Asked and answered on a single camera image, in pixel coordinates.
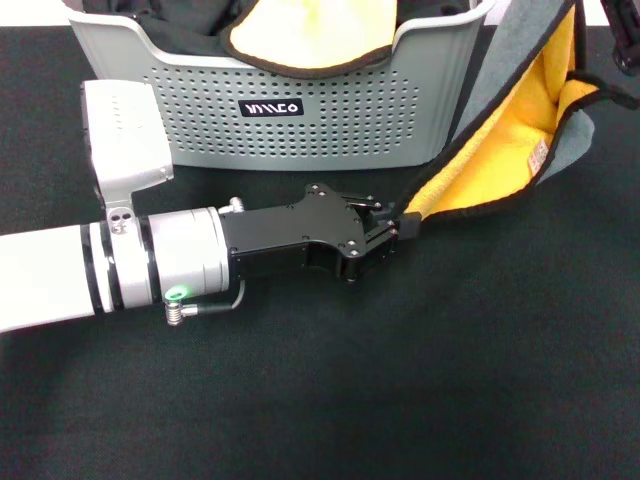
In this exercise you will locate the black tablecloth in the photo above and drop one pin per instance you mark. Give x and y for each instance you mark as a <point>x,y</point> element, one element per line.
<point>320,390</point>

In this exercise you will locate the yellow towel black trim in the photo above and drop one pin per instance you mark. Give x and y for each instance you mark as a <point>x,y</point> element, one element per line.
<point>310,35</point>

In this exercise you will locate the yellow grey towel white label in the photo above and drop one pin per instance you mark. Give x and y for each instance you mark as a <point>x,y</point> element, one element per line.
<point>510,135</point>

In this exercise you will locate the grey perforated storage box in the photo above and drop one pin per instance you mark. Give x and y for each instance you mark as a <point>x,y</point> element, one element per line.
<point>200,135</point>

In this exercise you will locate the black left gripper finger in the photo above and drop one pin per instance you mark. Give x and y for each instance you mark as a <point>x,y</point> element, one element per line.
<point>375,210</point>
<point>410,225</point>

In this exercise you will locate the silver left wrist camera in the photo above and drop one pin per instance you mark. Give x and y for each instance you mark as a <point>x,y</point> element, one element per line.
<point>125,130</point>

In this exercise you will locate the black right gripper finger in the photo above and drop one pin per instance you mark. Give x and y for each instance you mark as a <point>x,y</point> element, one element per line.
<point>627,35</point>

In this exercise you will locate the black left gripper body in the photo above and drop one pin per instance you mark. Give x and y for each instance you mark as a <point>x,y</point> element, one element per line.
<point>300,235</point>

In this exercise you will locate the black cloth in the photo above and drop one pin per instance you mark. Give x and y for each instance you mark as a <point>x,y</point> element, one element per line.
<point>175,25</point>

